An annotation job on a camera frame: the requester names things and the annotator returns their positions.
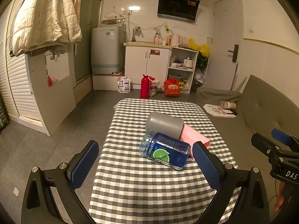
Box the person's right hand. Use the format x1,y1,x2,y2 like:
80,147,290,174
275,181,285,212

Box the white washing machine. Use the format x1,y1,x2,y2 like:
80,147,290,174
91,26,123,75

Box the grey plastic basin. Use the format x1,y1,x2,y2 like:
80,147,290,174
168,72,184,81

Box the glass shower door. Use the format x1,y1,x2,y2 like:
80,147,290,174
72,0,106,88

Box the metal faucet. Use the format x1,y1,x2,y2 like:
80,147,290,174
131,26,142,43

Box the yellow plastic bag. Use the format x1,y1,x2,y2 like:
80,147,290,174
188,38,210,58

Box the white louvred wardrobe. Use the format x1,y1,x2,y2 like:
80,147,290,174
0,38,77,136

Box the white red printed bag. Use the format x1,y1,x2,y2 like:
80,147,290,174
149,76,164,97

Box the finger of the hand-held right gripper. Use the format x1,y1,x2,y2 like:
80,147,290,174
251,133,299,160
271,128,299,148

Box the white sink cabinet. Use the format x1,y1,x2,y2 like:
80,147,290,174
124,42,172,90

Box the white detergent refill pouch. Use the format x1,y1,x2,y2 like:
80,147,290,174
117,76,131,93

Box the metal broom handles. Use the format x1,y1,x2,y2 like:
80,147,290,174
230,63,248,92

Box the black range hood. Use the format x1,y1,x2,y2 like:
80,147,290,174
157,0,202,23

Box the white washing machine platform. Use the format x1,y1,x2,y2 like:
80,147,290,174
92,71,125,91

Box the grey cup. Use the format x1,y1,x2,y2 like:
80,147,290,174
146,111,185,140

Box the grey white checkered tablecloth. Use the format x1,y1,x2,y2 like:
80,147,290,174
88,98,241,224

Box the white door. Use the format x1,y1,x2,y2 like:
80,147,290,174
206,0,243,92

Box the wire clothes hanger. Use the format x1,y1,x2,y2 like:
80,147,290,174
104,6,124,19

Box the wardrobe mirror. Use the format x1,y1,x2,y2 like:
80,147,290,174
44,51,71,88

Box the grey sofa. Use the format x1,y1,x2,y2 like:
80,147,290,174
196,74,299,146

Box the basin on washing machine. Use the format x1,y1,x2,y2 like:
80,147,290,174
101,19,124,27

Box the black door handle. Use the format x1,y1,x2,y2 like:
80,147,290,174
227,44,239,63

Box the pink box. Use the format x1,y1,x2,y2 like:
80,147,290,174
179,124,211,160

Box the orange shopping bag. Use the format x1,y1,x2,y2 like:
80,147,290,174
164,78,182,98

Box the blue plastic bottle lime label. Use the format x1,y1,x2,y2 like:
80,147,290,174
139,129,192,170

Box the pink garment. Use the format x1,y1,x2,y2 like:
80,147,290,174
71,0,82,17

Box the white electric kettle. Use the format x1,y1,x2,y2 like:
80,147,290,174
170,34,182,47

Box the white quilted jacket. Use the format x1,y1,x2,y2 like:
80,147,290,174
10,0,83,57

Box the printed paper sheet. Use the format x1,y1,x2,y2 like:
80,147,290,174
202,104,237,118

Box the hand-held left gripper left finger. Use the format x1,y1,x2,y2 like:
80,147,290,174
21,140,100,224

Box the red thermos flask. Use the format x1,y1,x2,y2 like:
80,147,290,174
140,74,150,99

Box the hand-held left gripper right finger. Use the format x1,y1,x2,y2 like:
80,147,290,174
192,141,271,224

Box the paper cup with lid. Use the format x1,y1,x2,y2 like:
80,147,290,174
219,100,238,110

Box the white open shelf unit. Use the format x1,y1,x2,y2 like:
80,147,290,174
167,46,199,94

